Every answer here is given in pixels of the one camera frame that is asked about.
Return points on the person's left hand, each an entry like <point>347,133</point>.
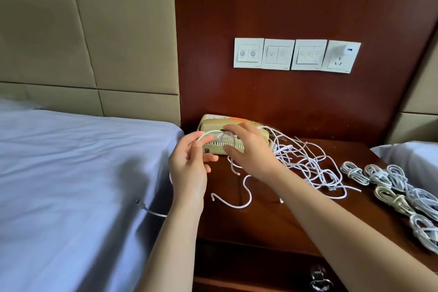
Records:
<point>186,175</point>

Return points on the person's right hand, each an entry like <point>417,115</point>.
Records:
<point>257,155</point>

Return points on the dark wooden drawer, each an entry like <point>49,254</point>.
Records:
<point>253,268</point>

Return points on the person's left forearm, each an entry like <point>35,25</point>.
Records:
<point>171,254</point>

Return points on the person's right forearm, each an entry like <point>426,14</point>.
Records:
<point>342,227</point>

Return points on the wooden nightstand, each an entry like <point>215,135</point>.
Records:
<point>274,227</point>

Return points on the left bed white sheet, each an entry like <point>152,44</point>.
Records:
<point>68,186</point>

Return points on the bed white sheet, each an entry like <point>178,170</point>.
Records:
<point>68,186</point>
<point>417,158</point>

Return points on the white plug-in charger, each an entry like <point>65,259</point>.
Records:
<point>347,49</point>

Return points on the right bed white sheet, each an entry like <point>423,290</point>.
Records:
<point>417,158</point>

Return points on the beige padded headboard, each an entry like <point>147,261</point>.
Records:
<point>421,97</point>
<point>82,28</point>

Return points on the white double rocker wall switch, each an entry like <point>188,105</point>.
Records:
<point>278,54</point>

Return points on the white triple rocker wall switch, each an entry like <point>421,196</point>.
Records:
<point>309,55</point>

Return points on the white wall socket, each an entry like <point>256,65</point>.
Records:
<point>337,64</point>

